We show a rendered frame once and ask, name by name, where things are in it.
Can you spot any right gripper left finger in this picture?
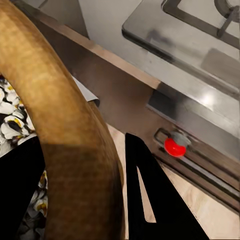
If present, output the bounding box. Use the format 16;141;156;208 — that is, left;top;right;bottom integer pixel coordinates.
0;136;46;240

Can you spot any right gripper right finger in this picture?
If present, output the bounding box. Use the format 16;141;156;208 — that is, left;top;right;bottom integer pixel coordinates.
125;133;210;240

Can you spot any popcorn bag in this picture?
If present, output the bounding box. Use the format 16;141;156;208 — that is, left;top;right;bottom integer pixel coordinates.
0;0;126;240

